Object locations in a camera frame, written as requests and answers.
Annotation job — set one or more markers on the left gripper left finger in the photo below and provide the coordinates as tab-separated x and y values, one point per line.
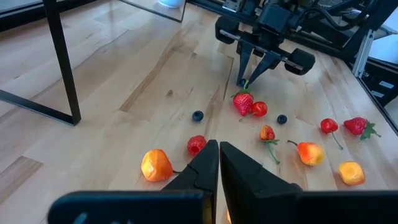
202	177

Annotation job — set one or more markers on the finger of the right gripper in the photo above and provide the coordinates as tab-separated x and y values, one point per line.
265	63
245	59

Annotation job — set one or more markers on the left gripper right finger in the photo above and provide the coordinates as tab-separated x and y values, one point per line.
248	193

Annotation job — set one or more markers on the blueberry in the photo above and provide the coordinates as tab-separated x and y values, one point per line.
243	82
282	119
197	116

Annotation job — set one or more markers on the red cherry with green stem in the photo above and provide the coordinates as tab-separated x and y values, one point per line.
329	125
259	109

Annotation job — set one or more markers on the large red strawberry green leaves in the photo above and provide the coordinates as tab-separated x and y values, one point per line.
356	125

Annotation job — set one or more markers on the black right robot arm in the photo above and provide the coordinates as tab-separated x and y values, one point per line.
298	4

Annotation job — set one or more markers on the red raspberry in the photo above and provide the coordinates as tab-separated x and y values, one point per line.
196	144

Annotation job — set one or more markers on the red strawberry with green leaves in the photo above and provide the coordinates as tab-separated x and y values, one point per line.
243	104

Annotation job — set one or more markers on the orange peach with dark stem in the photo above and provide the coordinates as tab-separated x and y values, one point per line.
157	165

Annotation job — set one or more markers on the small orange-red strawberry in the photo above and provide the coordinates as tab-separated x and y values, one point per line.
266	133

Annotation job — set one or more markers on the yellow-orange peach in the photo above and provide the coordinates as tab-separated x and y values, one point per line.
311	153

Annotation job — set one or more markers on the large orange peach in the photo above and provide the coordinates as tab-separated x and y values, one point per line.
351	172

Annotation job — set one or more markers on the wooden shelf with black legs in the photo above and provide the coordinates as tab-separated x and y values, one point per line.
62	62

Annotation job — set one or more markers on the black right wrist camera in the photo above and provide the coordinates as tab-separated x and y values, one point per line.
275	18

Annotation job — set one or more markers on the black frame crossbar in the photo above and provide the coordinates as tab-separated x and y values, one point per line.
18	18

